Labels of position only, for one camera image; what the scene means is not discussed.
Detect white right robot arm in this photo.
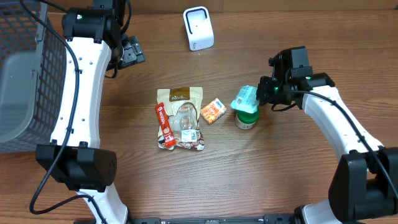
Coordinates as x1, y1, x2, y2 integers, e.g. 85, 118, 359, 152
256, 73, 397, 223

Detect teal snack packet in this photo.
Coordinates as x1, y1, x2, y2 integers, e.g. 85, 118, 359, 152
231, 85, 259, 114

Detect white barcode scanner stand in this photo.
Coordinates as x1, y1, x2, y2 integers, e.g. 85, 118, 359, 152
183, 6, 215, 51

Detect grey plastic mesh basket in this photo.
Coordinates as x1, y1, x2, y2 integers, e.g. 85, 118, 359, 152
1, 0, 66, 153

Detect beige nut pouch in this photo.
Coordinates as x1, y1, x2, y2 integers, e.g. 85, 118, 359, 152
156, 87, 205, 151

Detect orange tissue packet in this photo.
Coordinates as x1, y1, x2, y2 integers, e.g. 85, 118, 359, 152
200, 98, 227, 124

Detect red coffee stick sachet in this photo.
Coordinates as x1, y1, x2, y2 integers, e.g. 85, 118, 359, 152
155, 103, 176, 148

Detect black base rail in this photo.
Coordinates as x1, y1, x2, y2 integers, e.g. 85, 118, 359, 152
126, 214, 294, 224

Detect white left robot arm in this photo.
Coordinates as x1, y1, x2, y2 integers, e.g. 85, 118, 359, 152
35, 1, 145, 223

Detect green lidded jar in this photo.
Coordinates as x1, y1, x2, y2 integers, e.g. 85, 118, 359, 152
235, 110, 259, 129

